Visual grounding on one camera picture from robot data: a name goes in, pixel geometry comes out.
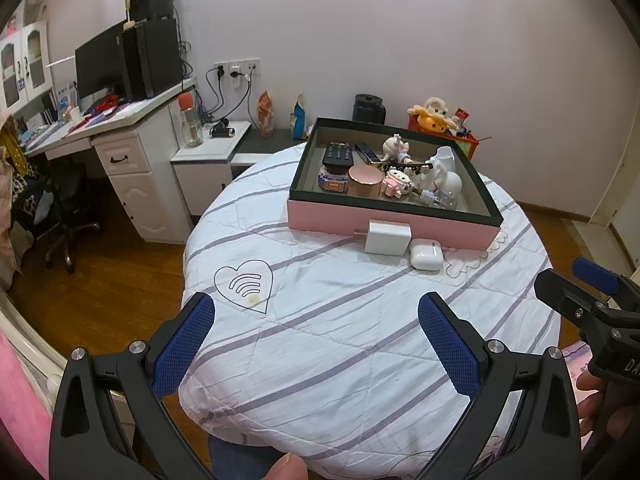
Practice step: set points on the blue white bottle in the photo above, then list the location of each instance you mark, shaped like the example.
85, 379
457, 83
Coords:
299, 120

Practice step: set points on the white bed frame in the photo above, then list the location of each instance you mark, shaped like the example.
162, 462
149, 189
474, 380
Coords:
30, 340

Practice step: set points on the purple pink printed blanket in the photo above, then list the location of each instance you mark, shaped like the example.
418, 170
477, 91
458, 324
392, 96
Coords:
577, 362

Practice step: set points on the leopard print cloth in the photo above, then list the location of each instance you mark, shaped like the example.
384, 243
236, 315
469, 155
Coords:
20, 200

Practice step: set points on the orange snack bag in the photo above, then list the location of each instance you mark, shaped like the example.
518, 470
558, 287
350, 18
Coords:
265, 115

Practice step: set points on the white round-headed figurine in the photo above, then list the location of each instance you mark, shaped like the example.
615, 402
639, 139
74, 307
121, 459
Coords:
446, 182

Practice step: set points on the red tag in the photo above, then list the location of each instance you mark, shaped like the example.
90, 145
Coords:
461, 115

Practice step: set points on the black monitor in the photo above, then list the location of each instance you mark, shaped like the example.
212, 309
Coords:
100, 70

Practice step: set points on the white wall outlets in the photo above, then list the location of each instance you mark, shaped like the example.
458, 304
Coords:
237, 67

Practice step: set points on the black box on tower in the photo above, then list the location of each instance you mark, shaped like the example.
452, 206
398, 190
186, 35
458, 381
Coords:
150, 0

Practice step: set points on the white plastic shell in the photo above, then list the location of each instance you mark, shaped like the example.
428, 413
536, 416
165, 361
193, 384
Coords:
443, 157

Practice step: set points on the black hair clip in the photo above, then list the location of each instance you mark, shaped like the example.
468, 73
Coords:
406, 165

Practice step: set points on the pink bed cover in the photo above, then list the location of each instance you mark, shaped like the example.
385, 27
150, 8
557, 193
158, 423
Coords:
25, 410

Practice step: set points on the black remote control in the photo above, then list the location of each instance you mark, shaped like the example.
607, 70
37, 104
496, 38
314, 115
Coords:
338, 156

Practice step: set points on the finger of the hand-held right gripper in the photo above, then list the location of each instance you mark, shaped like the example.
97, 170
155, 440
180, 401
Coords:
595, 275
562, 296

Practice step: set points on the rose gold round compact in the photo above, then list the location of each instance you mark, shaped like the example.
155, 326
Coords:
364, 175

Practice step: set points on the orange toy crate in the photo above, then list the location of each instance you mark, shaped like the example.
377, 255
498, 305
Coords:
462, 142

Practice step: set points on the person's left hand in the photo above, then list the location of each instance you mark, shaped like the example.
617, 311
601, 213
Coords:
285, 466

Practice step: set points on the black kettle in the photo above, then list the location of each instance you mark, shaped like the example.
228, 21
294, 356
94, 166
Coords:
368, 109

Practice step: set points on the person's right hand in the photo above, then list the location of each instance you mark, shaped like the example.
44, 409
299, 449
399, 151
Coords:
590, 392

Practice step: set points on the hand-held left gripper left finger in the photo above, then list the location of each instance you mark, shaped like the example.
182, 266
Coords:
182, 350

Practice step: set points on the small black device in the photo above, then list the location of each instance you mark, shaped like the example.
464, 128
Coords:
222, 131

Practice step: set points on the black computer tower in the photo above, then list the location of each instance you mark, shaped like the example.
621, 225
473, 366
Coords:
150, 57

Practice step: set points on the dark slim remote control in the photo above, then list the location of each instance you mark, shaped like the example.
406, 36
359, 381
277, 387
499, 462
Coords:
369, 155

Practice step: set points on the pink box with dark rim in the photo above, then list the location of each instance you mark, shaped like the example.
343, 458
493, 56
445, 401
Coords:
390, 217

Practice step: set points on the black office chair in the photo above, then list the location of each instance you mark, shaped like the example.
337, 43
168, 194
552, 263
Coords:
67, 210

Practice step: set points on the pink and white block toy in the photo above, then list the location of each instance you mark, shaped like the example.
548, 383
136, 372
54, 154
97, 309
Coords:
397, 182

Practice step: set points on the small doll figurine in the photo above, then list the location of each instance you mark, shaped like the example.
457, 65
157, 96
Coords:
397, 147

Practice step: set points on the white charger block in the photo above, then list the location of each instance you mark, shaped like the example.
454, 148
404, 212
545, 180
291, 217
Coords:
387, 236

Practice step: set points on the small clear glass bottle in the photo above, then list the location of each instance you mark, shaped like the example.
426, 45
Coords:
432, 197

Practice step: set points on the white glass-door cabinet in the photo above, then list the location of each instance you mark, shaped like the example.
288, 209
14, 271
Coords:
22, 65

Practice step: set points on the low dark-topped shelf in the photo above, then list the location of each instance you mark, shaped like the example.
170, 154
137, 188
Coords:
272, 145

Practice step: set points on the clear bottle with orange cap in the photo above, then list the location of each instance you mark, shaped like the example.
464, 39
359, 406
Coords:
190, 122

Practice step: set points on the white side cabinet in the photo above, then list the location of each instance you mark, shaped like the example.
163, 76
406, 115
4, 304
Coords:
207, 160

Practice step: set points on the white plush toy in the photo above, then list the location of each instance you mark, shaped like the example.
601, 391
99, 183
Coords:
438, 106

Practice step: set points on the yellow plush toy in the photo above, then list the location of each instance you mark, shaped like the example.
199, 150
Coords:
430, 120

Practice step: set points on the white desk with drawers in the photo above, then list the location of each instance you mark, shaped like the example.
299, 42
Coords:
125, 160

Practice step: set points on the red item on desk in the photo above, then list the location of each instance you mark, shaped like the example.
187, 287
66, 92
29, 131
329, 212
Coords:
106, 102

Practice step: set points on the person's blue jeans leg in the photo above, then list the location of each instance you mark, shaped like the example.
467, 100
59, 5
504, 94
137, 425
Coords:
240, 457

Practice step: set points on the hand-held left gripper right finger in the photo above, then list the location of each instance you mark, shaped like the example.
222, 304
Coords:
450, 350

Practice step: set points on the white earbuds case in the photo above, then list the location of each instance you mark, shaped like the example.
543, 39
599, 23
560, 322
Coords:
426, 255

